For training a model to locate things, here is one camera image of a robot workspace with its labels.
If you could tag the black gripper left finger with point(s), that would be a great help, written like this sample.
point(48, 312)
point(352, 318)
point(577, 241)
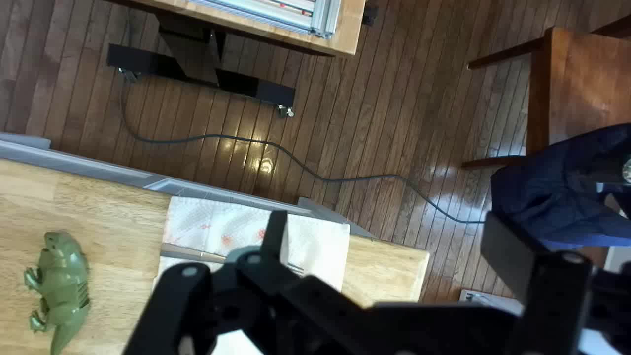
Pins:
point(173, 308)

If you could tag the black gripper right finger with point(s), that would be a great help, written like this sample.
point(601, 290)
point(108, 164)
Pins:
point(549, 296)

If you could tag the stained white cloth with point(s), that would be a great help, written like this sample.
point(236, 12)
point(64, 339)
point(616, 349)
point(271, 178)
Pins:
point(204, 223)

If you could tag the dark blue bag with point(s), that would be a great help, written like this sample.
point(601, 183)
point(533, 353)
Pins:
point(559, 189)

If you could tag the brown wooden chair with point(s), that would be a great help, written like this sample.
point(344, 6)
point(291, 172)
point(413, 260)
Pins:
point(585, 85)

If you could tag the wooden desk black base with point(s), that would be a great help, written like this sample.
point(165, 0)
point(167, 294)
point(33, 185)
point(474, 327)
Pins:
point(190, 40)

